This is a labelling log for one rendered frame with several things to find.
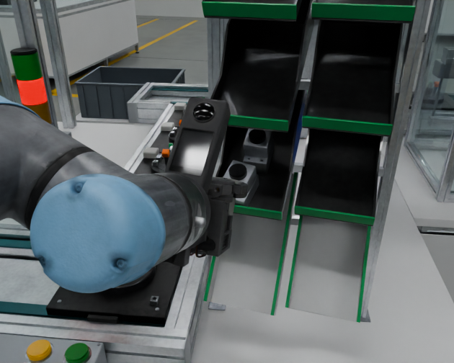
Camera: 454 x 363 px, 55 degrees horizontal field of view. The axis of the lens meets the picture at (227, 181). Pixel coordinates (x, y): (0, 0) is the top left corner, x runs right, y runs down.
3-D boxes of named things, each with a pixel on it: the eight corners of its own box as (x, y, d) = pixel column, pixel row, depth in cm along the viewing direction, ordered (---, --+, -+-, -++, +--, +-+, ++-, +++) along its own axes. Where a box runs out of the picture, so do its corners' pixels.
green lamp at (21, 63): (34, 81, 86) (29, 55, 84) (11, 80, 87) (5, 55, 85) (47, 74, 91) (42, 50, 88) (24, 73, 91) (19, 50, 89)
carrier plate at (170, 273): (165, 325, 85) (164, 317, 84) (47, 315, 87) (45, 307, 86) (188, 249, 106) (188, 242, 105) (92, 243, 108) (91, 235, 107)
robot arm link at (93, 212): (44, 146, 27) (156, 216, 25) (127, 150, 38) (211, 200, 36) (-5, 254, 28) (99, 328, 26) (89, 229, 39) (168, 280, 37)
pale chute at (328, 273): (357, 322, 80) (359, 323, 76) (286, 307, 84) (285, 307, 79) (374, 178, 88) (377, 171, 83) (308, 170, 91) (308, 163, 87)
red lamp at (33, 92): (40, 105, 89) (35, 81, 86) (16, 104, 89) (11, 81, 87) (51, 98, 93) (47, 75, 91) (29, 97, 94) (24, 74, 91)
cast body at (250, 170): (245, 212, 75) (241, 188, 70) (223, 204, 77) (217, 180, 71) (264, 176, 80) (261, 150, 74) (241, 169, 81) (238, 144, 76)
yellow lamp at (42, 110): (45, 128, 91) (40, 106, 89) (22, 127, 92) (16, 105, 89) (55, 120, 96) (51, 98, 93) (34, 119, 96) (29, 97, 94)
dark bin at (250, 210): (282, 221, 74) (280, 196, 68) (208, 209, 77) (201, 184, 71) (306, 106, 90) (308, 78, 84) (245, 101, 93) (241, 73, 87)
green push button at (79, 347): (84, 369, 75) (83, 361, 75) (62, 367, 76) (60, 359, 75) (93, 351, 79) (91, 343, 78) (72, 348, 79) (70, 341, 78)
